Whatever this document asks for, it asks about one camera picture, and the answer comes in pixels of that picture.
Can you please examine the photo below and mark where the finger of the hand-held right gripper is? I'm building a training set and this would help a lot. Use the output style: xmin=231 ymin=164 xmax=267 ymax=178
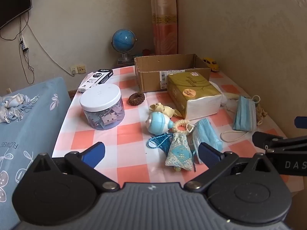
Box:
xmin=252 ymin=131 xmax=307 ymax=150
xmin=295 ymin=116 xmax=307 ymax=129

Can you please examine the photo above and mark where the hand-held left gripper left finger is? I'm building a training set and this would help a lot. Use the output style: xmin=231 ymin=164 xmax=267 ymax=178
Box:
xmin=31 ymin=142 xmax=120 ymax=192

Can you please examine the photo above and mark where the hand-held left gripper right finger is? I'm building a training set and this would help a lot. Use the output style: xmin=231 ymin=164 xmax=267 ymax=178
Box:
xmin=183 ymin=142 xmax=274 ymax=192

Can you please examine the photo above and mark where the blue face mask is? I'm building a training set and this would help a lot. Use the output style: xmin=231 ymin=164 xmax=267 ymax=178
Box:
xmin=221 ymin=95 xmax=257 ymax=142
xmin=191 ymin=118 xmax=223 ymax=164

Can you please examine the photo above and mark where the blue embroidered sachet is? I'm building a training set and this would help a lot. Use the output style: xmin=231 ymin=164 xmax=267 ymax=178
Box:
xmin=164 ymin=132 xmax=193 ymax=172

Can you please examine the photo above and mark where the beige drawstring pouch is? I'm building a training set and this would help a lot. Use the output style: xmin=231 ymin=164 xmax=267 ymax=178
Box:
xmin=252 ymin=95 xmax=268 ymax=126

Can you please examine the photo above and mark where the beige fabric ring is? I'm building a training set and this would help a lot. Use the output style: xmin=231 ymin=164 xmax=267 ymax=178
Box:
xmin=172 ymin=119 xmax=194 ymax=135

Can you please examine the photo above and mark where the blue tassel cord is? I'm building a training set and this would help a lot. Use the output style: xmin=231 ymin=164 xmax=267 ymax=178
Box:
xmin=147 ymin=134 xmax=173 ymax=154

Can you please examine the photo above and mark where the yellow cloth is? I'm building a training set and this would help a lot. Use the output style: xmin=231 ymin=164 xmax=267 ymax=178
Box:
xmin=149 ymin=103 xmax=184 ymax=119

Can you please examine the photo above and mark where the round light blue toy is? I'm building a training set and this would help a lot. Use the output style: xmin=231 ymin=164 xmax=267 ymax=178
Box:
xmin=146 ymin=112 xmax=173 ymax=135

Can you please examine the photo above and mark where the brown cardboard box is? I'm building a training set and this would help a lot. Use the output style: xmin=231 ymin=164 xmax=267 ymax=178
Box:
xmin=134 ymin=54 xmax=211 ymax=93

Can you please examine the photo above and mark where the orange white checked tablecloth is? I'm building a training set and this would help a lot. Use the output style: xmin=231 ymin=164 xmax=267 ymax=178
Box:
xmin=51 ymin=65 xmax=300 ymax=192

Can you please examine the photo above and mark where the clear jar with white lid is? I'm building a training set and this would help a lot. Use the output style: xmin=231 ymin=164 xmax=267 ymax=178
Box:
xmin=80 ymin=84 xmax=125 ymax=130

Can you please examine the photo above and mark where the white cloth bundle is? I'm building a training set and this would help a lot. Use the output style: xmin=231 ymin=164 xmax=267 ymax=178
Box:
xmin=219 ymin=91 xmax=239 ymax=108

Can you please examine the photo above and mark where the brown scrunchie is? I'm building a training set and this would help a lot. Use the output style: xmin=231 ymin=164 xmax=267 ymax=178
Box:
xmin=129 ymin=92 xmax=145 ymax=106

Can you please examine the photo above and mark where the gold tissue pack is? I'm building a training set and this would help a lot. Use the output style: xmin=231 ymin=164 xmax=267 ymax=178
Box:
xmin=167 ymin=73 xmax=222 ymax=120

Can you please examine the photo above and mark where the black and white pen box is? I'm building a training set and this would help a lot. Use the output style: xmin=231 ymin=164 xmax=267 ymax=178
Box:
xmin=78 ymin=69 xmax=114 ymax=94

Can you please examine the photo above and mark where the yellow toy car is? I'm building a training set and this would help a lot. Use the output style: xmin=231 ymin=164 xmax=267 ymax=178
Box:
xmin=202 ymin=57 xmax=220 ymax=72

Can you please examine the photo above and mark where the dark flat box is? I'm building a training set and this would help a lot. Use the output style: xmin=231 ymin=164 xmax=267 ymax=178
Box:
xmin=115 ymin=57 xmax=136 ymax=69

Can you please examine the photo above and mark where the blue white tasselled scarf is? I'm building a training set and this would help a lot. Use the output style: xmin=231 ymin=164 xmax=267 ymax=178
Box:
xmin=0 ymin=93 xmax=40 ymax=124

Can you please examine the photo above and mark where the blue desk globe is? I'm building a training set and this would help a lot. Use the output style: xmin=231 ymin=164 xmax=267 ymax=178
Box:
xmin=111 ymin=29 xmax=138 ymax=61

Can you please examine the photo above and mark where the white power strip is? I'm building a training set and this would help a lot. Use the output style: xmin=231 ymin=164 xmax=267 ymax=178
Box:
xmin=20 ymin=35 xmax=29 ymax=52

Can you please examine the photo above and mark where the pink patterned curtain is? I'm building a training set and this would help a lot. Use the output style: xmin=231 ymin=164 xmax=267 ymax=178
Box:
xmin=150 ymin=0 xmax=178 ymax=55

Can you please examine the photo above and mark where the black cable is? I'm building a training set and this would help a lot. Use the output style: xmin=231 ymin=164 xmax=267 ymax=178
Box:
xmin=0 ymin=12 xmax=35 ymax=84

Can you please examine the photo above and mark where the white cable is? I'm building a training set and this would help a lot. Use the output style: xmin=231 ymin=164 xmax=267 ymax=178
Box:
xmin=26 ymin=21 xmax=72 ymax=76

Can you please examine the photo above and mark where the black wall television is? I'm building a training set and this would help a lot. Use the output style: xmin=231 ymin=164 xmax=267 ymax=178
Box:
xmin=0 ymin=0 xmax=32 ymax=29

